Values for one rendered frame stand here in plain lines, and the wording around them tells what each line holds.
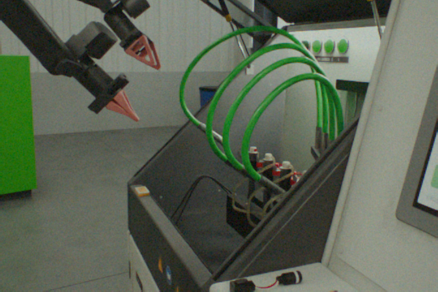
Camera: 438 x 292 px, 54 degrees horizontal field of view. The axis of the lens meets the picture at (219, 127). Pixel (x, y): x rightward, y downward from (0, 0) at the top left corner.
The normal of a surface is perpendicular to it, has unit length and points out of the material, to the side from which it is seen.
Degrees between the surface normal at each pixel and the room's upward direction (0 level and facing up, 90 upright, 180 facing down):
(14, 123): 90
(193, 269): 0
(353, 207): 76
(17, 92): 90
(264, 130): 90
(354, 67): 90
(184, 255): 0
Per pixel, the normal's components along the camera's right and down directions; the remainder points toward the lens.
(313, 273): 0.02, -0.99
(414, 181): -0.89, -0.18
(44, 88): 0.49, 0.16
